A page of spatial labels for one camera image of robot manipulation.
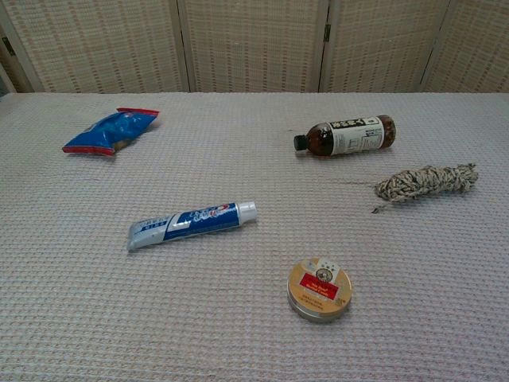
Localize blue red chip bag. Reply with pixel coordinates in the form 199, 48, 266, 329
61, 107, 161, 158

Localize white plastic tube cap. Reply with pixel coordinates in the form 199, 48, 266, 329
237, 201, 258, 224

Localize round gold tin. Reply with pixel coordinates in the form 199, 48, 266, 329
286, 256, 354, 324

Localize brown tea bottle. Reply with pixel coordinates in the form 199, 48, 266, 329
293, 114, 398, 158

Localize blue white toothpaste tube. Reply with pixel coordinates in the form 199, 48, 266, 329
126, 203, 243, 252

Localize beige speckled rope bundle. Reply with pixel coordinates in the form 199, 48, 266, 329
371, 162, 480, 215

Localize beige woven tablecloth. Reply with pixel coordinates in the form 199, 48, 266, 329
0, 92, 509, 382

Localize woven folding screen panel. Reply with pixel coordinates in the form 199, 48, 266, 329
0, 0, 192, 94
420, 0, 509, 94
177, 0, 332, 94
317, 0, 453, 94
0, 23, 36, 96

